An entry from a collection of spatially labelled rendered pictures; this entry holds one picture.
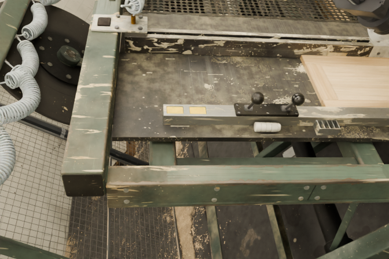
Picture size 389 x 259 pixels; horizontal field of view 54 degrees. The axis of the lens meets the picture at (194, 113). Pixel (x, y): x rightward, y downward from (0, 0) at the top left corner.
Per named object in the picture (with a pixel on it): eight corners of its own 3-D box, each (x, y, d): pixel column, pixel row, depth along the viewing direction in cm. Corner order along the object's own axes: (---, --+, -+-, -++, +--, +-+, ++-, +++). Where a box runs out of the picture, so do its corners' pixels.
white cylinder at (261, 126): (254, 133, 117) (279, 133, 118) (256, 127, 114) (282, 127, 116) (252, 126, 119) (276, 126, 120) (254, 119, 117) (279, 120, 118)
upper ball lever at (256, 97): (253, 115, 118) (266, 103, 105) (241, 115, 117) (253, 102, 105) (252, 103, 119) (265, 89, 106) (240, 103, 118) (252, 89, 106)
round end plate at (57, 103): (138, 145, 175) (-49, 66, 135) (132, 152, 178) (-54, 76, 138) (141, 45, 231) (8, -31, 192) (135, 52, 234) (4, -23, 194)
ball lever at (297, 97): (290, 115, 119) (308, 103, 107) (278, 115, 119) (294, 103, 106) (289, 104, 120) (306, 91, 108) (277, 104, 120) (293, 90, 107)
